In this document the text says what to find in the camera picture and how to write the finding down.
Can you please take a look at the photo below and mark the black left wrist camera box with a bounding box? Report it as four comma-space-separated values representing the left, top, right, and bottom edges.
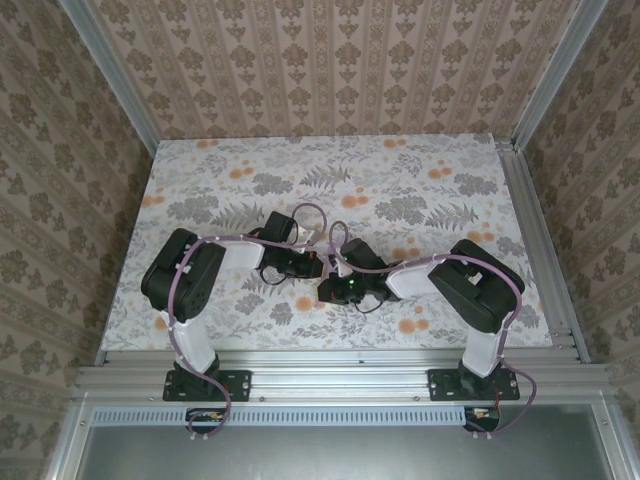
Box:
261, 210, 297, 247

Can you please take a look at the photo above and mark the wide aluminium frame rail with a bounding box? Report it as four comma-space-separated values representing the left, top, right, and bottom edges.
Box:
72, 349, 609, 404

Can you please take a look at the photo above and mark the grey metal panel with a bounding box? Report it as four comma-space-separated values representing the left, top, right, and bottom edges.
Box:
74, 424, 616, 480

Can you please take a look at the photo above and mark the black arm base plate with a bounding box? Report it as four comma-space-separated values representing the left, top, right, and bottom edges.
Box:
428, 368, 521, 403
162, 368, 253, 403

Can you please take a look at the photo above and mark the floral patterned table cover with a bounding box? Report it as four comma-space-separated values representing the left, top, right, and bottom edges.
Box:
99, 137, 554, 351

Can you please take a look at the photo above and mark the aluminium corner post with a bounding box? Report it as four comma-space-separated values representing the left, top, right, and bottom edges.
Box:
509, 0, 599, 151
64, 0, 162, 156

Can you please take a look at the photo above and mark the black connector board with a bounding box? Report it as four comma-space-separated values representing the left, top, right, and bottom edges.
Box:
185, 407, 226, 435
463, 407, 501, 434

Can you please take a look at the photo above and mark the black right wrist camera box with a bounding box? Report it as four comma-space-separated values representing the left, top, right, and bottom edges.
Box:
341, 237, 387, 275

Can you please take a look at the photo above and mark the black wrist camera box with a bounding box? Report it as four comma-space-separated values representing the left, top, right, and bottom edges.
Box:
261, 210, 297, 247
341, 237, 387, 275

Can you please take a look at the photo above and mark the narrow aluminium frame rail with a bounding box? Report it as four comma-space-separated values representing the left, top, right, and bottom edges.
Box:
47, 399, 96, 480
597, 399, 631, 480

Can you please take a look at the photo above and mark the purple paper sheet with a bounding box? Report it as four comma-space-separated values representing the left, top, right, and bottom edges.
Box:
325, 248, 351, 279

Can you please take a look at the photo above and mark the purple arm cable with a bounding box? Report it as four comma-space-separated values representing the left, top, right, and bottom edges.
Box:
327, 221, 540, 441
167, 202, 327, 444

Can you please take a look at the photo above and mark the aluminium table side rail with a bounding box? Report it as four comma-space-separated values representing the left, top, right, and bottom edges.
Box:
494, 139, 591, 364

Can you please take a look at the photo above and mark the grey slotted cable duct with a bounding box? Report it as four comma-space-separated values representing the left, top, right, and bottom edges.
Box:
92, 405, 501, 427

